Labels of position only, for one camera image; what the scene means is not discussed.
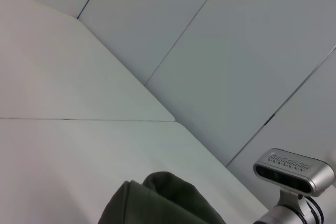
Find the dark green FREE T-shirt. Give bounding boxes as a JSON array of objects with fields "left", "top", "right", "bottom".
[{"left": 98, "top": 171, "right": 227, "bottom": 224}]

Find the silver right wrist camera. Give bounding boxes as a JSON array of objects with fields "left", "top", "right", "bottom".
[{"left": 253, "top": 147, "right": 336, "bottom": 206}]

